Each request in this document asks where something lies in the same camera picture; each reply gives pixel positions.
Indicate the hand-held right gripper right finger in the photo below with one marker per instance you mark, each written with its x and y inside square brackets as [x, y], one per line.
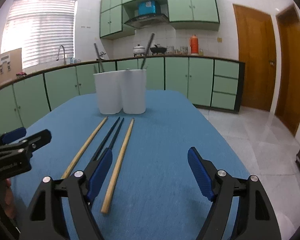
[200, 175]

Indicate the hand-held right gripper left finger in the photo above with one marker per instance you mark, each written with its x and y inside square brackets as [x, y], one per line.
[100, 172]

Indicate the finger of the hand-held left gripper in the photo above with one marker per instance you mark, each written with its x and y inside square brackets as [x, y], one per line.
[38, 140]
[13, 133]

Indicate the wooden chopstick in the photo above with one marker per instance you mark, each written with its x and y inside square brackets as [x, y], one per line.
[84, 147]
[119, 165]

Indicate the dark blue chopstick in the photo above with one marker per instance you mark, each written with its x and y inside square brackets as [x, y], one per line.
[108, 135]
[116, 132]

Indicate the white two-compartment utensil holder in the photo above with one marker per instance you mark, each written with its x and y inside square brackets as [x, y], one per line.
[120, 91]

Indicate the grey chopstick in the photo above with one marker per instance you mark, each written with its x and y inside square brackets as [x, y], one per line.
[148, 50]
[98, 57]

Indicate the person's left hand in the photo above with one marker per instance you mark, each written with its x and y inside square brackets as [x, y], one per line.
[9, 197]

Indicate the red cloth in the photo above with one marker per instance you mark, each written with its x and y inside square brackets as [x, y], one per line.
[21, 74]

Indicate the blue tablecloth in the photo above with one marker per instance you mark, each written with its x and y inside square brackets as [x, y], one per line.
[152, 135]

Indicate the cardboard box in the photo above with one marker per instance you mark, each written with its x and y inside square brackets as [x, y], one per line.
[5, 65]

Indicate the green drawer unit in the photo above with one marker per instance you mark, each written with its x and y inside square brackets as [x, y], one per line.
[226, 85]

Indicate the metal kitchen faucet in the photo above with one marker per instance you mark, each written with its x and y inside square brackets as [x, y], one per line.
[62, 48]

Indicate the green base cabinets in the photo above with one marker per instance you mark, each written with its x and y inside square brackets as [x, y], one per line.
[180, 75]

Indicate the white window blinds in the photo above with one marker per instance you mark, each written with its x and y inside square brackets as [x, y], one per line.
[40, 30]

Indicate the wooden door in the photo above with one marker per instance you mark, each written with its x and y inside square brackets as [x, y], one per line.
[255, 60]
[292, 75]

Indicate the white cooking pot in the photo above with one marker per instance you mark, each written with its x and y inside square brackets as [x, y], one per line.
[139, 50]

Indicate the orange thermos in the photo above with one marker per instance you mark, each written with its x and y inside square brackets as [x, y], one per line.
[194, 45]

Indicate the black wok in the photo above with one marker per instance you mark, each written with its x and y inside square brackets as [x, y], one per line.
[158, 49]

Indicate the range hood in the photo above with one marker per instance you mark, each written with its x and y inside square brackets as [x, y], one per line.
[145, 20]

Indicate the blue box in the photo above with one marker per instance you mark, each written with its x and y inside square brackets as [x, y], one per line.
[147, 8]

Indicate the green wall cabinets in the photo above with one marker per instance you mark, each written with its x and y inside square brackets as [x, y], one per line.
[202, 5]

